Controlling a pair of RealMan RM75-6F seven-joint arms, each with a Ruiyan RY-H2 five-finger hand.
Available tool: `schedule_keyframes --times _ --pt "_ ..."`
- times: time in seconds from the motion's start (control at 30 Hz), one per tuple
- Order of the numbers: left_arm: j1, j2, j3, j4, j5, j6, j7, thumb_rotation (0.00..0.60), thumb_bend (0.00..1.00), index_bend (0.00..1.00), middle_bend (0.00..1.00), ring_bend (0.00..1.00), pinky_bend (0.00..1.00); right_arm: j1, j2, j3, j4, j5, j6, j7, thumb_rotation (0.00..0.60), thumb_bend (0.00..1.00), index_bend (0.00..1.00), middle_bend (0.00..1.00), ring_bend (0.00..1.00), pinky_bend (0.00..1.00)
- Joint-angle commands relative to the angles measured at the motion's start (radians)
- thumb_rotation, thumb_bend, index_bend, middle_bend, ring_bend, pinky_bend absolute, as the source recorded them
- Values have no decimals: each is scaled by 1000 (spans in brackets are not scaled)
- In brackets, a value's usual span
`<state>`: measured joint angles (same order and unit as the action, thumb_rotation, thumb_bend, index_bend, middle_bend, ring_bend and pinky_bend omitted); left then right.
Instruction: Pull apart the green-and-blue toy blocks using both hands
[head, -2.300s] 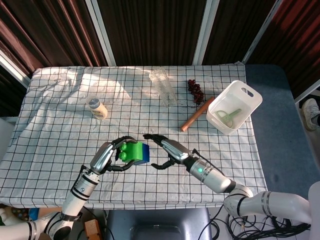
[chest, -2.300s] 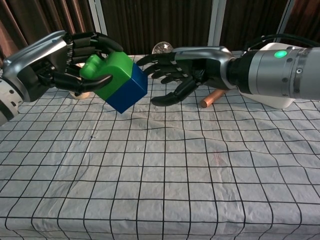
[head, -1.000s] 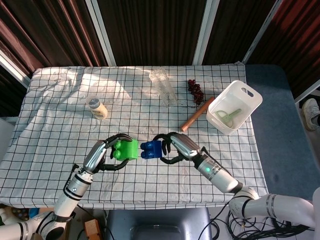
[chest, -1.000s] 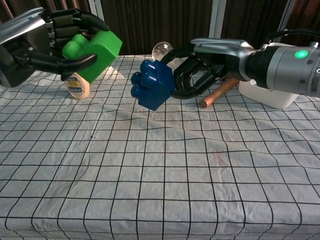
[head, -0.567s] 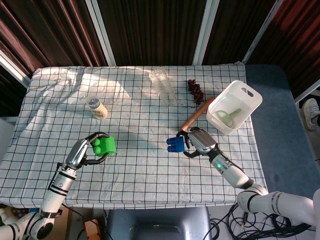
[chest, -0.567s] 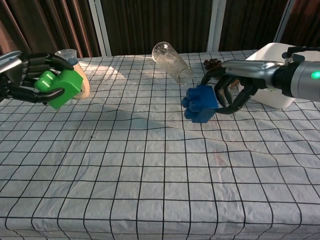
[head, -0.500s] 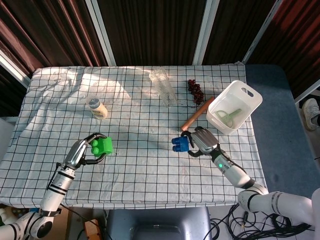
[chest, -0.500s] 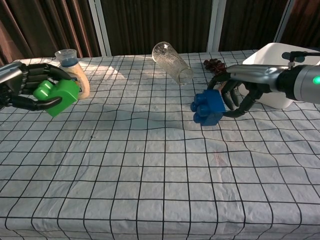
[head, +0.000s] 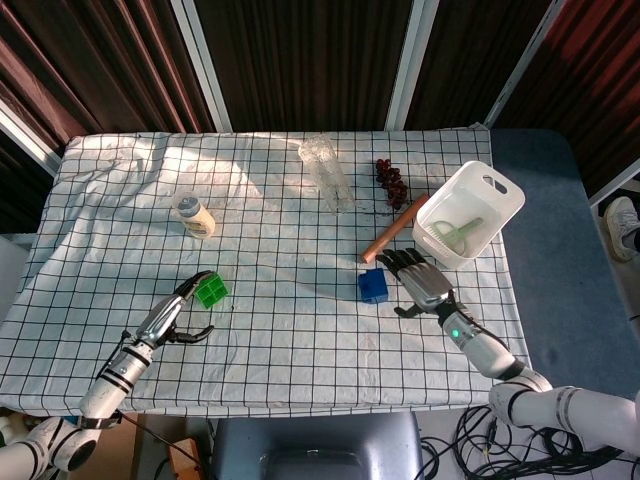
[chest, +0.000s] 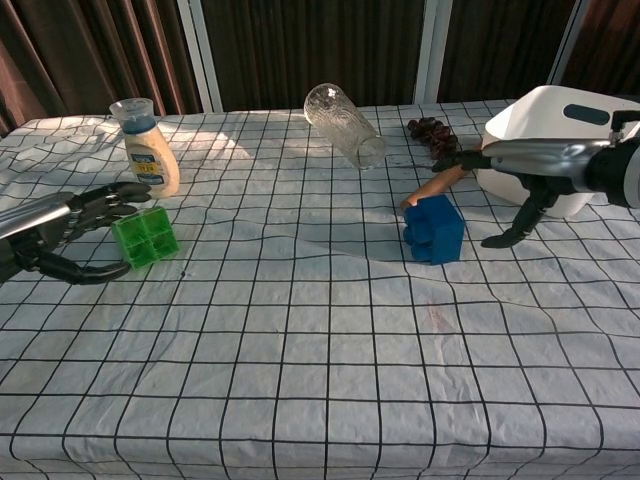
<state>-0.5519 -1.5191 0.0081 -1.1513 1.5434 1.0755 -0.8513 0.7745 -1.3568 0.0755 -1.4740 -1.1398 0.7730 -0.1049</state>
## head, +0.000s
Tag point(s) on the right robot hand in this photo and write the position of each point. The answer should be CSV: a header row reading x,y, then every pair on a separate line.
x,y
422,285

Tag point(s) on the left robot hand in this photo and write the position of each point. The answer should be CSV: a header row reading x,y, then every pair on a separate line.
x,y
162,312

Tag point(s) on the blue cube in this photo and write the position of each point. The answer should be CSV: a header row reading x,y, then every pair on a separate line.
x,y
373,286

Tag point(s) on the green cube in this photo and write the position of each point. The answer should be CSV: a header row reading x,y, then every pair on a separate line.
x,y
210,291

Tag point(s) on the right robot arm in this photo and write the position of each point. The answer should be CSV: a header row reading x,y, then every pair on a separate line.
x,y
530,375

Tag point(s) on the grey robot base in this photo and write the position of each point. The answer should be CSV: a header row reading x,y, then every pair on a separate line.
x,y
320,445

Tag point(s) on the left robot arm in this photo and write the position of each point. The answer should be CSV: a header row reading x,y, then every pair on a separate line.
x,y
75,400

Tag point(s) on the brown wooden rolling pin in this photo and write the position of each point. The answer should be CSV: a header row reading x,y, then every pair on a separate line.
x,y
395,228

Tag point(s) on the green tool in basket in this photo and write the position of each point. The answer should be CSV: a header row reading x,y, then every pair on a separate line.
x,y
457,231

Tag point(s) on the white plastic basket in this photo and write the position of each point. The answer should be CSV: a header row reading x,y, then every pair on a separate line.
x,y
467,212

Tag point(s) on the small beige jar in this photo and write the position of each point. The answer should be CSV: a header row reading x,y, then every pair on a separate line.
x,y
195,216

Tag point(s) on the bunch of dark grapes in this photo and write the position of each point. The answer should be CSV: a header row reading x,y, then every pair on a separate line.
x,y
391,182

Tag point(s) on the checkered white tablecloth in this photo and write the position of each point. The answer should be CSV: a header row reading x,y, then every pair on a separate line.
x,y
270,270

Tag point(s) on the clear plastic bottle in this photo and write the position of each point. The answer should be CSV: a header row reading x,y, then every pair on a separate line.
x,y
326,172

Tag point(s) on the white sneaker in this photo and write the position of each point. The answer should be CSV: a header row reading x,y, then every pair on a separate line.
x,y
620,227

